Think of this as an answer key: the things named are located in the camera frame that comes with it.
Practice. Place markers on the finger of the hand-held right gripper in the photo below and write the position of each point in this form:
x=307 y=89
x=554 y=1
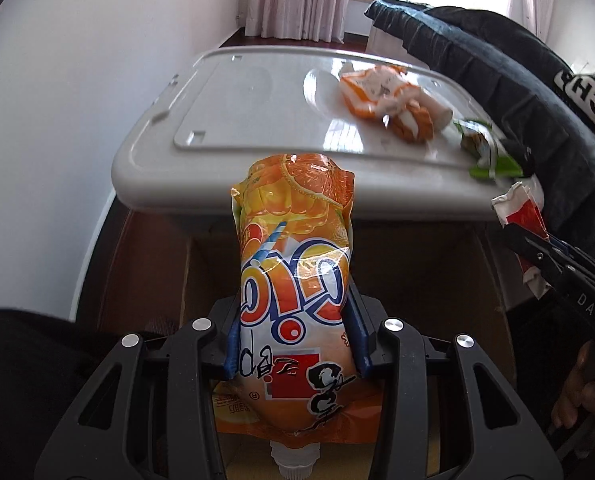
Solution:
x=532 y=245

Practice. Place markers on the brown cardboard box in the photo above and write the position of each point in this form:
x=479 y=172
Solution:
x=427 y=270

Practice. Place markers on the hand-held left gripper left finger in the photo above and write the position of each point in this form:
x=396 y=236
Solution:
x=230 y=356

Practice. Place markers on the orange drink pouch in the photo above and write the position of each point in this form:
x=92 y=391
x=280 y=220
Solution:
x=292 y=270

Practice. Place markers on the orange white snack wrapper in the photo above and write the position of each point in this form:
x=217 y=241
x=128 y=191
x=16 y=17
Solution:
x=372 y=87
x=415 y=122

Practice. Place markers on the red white wrapper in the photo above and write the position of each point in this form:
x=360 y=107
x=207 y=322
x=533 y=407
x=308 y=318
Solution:
x=520 y=212

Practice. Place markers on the green snack wrapper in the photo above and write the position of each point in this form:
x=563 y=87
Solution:
x=482 y=152

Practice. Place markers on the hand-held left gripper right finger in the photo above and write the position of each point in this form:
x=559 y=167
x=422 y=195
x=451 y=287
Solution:
x=360 y=332

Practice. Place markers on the person's right hand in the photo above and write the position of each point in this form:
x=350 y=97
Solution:
x=577 y=400

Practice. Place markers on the dark padded jacket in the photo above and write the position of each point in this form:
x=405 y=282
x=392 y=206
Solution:
x=517 y=75

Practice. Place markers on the white plastic storage box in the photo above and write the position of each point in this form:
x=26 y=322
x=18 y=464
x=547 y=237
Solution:
x=257 y=105

